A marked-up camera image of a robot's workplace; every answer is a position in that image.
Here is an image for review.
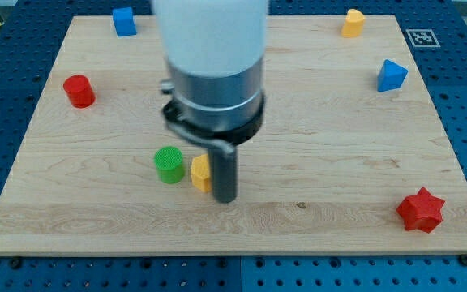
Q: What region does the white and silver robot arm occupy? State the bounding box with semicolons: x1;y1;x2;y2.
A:
152;0;269;144

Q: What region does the light wooden board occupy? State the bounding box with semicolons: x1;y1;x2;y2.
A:
0;16;467;257

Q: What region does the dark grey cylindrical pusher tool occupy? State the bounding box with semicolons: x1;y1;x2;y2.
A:
161;98;265;204

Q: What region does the yellow hexagon block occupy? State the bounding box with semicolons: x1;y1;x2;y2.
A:
191;154;212;193

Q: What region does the green cylinder block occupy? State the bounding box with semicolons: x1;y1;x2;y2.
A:
154;146;185;184

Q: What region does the red cylinder block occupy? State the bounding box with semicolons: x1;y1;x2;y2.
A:
63;75;96;108

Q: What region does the blue cube block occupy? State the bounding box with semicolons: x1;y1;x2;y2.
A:
112;7;137;37

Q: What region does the blue triangle block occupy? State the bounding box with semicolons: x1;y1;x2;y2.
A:
377;59;409;92

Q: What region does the yellow half-round block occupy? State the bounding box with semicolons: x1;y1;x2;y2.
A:
341;9;366;38

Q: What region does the red star block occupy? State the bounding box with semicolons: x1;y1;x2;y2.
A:
396;187;446;233

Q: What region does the white fiducial marker tag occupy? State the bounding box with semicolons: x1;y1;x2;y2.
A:
405;28;440;49

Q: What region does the black bolt bottom left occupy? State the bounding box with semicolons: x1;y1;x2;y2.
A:
8;257;23;269

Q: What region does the black bolt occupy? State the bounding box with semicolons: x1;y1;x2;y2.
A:
458;254;467;267
8;257;23;269

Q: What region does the black bolt bottom right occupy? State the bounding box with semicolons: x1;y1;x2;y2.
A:
458;254;467;267

